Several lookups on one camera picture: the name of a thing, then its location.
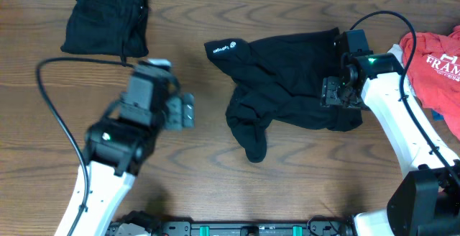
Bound black t-shirt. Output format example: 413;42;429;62
203;27;362;163

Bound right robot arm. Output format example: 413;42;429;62
321;52;459;235

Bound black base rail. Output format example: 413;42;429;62
105;211;356;236

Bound blue garment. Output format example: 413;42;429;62
431;110;444;121

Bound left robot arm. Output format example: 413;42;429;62
55;59;195;235

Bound red printed t-shirt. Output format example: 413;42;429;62
399;26;459;137

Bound folded black garment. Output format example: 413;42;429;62
60;0;150;62

